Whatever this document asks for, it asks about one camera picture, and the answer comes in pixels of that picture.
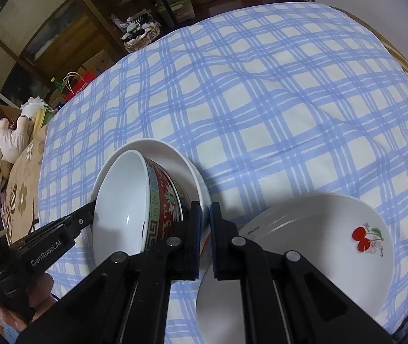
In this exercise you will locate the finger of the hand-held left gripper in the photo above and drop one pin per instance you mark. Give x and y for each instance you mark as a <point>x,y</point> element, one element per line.
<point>77,220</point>

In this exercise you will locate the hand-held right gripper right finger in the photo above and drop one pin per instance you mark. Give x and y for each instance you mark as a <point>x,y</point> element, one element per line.
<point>214,243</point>

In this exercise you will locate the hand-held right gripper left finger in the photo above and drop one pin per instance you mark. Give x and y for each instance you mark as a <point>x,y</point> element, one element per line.
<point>197,233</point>

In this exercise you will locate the small red patterned bowl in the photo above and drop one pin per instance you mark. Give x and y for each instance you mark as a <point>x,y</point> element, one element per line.
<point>125,200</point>

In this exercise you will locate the large cherry print plate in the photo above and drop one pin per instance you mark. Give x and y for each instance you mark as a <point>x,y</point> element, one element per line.
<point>279,208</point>

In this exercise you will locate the large white bowl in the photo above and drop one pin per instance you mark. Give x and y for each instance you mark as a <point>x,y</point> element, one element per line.
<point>177,157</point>

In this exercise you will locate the small cherry print plate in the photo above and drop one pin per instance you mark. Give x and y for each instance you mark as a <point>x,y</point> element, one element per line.
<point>315,258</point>

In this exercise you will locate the person's left hand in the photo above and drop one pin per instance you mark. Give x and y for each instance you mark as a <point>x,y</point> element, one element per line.
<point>43,292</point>

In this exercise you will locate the blue fleece cloth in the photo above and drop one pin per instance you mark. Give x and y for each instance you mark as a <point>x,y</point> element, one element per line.
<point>8,326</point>

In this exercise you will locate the brown cartoon blanket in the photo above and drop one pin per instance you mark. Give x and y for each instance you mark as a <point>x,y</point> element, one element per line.
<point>21,193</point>

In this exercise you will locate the white plush toy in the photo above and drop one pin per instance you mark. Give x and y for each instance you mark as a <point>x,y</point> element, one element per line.
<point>14,136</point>

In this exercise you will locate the yellow green cushion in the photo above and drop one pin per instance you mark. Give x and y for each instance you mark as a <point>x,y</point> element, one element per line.
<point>43,118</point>

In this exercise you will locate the dark blue packet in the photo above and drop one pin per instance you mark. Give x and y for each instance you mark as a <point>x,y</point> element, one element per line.
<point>60,106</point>

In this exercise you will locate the brown cardboard box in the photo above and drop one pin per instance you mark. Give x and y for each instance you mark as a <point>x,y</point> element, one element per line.
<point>1,116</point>
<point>98,62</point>

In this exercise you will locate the red paper bag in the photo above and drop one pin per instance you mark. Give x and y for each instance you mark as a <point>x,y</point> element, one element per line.
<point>80,87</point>

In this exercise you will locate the green plastic bottle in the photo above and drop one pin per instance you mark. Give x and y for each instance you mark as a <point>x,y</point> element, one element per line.
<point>57,86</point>

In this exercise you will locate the blue checked cloth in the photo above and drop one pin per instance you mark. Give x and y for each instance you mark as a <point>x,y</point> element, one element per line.
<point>261,96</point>

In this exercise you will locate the wicker basket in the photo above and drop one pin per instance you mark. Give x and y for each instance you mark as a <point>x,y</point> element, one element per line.
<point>141,37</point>

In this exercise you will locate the wooden cabinet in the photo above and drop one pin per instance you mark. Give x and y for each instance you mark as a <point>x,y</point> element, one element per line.
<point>28,32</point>

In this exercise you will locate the black metal stand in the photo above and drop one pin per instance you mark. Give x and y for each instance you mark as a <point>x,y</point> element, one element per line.
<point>168,7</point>

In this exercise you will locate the white and green box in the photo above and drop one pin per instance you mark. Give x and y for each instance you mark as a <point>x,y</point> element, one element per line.
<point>177,5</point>

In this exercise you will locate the tan woven mat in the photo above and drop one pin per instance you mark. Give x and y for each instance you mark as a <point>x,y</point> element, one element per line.
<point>404,61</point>

